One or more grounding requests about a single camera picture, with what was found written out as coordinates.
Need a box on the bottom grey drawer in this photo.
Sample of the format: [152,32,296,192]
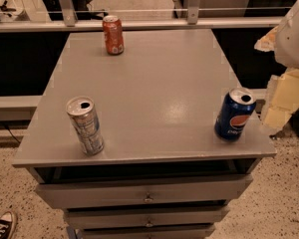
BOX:
[82,225,214,239]

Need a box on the silver energy drink can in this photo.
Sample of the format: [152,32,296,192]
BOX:
[66,96,104,156]

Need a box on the middle grey drawer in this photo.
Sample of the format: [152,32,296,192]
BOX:
[65,206,229,229]

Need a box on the grey drawer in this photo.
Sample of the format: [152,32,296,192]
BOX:
[65,206,229,229]
[82,225,214,239]
[36,174,252,209]

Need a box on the orange soda can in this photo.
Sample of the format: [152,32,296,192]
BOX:
[103,15,125,55]

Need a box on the grey drawer cabinet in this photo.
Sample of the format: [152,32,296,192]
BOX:
[11,28,277,239]

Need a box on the black white sneaker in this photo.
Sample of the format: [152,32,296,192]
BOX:
[0,211,17,239]

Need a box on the grey metal railing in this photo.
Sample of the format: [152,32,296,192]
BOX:
[0,0,295,33]

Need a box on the top grey drawer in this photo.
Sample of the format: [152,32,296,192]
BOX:
[36,174,252,209]

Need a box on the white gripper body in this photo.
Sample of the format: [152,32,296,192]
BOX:
[274,0,299,69]

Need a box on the blue pepsi can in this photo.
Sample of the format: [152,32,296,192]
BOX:
[214,88,256,141]

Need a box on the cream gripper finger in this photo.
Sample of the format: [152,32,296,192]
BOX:
[254,27,278,52]
[260,68,299,135]

